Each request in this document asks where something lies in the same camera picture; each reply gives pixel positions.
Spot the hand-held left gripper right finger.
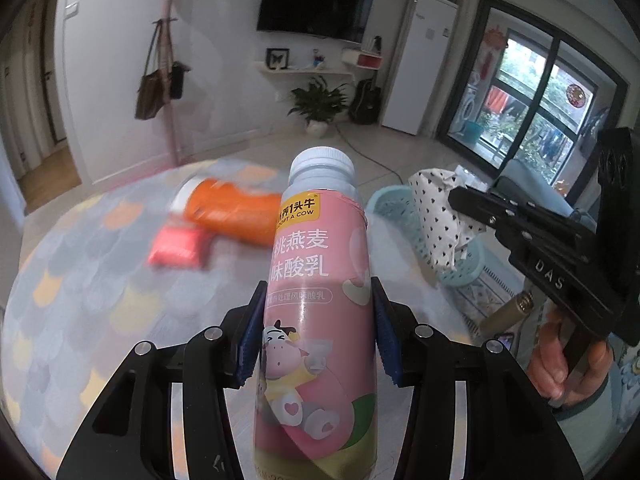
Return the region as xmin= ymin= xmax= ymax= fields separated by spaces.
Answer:
xmin=370 ymin=276 xmax=585 ymax=480

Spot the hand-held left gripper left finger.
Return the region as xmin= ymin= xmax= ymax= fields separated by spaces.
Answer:
xmin=54 ymin=280 xmax=268 ymax=480

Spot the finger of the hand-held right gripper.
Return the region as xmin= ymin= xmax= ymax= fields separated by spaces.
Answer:
xmin=447 ymin=186 xmax=597 ymax=242
xmin=492 ymin=219 xmax=556 ymax=261

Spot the teal plastic basket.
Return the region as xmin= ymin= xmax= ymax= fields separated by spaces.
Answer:
xmin=365 ymin=184 xmax=486 ymax=288

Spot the pink yogurt bottle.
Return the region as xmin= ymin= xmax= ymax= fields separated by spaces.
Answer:
xmin=252 ymin=146 xmax=378 ymax=480

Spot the black shoulder bag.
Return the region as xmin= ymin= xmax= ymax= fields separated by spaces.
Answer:
xmin=169 ymin=61 xmax=190 ymax=100

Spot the person's right forearm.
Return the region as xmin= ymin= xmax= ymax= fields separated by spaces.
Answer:
xmin=552 ymin=375 xmax=631 ymax=480

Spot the person's right hand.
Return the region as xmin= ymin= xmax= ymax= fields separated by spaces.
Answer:
xmin=527 ymin=305 xmax=614 ymax=413

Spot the polka dot cloth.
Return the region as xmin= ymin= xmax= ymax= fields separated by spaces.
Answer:
xmin=407 ymin=167 xmax=488 ymax=273

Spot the grey armchair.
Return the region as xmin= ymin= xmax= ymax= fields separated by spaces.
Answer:
xmin=492 ymin=160 xmax=601 ymax=231

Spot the patterned floor rug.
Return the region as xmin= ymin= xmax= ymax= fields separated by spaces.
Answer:
xmin=450 ymin=255 xmax=546 ymax=322

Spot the brass metal cylinder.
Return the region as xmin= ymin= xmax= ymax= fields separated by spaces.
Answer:
xmin=480 ymin=292 xmax=533 ymax=341

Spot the white washing machine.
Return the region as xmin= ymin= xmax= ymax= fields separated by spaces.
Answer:
xmin=457 ymin=70 xmax=481 ymax=133

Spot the red packet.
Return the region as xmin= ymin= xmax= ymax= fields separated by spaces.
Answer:
xmin=147 ymin=226 xmax=211 ymax=268

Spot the sliding glass door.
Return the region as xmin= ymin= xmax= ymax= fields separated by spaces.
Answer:
xmin=435 ymin=0 xmax=628 ymax=191

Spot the orange bottle white cap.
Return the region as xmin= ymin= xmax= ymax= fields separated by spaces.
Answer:
xmin=170 ymin=176 xmax=283 ymax=247

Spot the white refrigerator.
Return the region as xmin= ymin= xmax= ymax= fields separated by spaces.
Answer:
xmin=382 ymin=0 xmax=460 ymax=136

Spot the dark guitar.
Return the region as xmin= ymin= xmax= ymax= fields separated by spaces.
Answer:
xmin=348 ymin=77 xmax=382 ymax=126

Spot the red white shelf box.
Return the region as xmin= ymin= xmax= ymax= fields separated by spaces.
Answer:
xmin=342 ymin=47 xmax=383 ymax=70

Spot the green potted plant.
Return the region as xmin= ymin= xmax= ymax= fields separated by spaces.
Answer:
xmin=287 ymin=75 xmax=351 ymax=133

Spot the pink coat rack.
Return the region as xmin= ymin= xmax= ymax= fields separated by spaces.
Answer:
xmin=162 ymin=0 xmax=183 ymax=166

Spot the brown handbag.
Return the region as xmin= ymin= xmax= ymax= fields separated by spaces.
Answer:
xmin=135 ymin=25 xmax=168 ymax=121

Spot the hallway door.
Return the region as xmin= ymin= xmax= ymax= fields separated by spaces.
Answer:
xmin=37 ymin=0 xmax=68 ymax=143

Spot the low white wall shelf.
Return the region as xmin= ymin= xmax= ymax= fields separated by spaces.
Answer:
xmin=254 ymin=61 xmax=353 ymax=81

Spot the wall-mounted television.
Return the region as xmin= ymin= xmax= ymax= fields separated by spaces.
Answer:
xmin=256 ymin=0 xmax=376 ymax=43

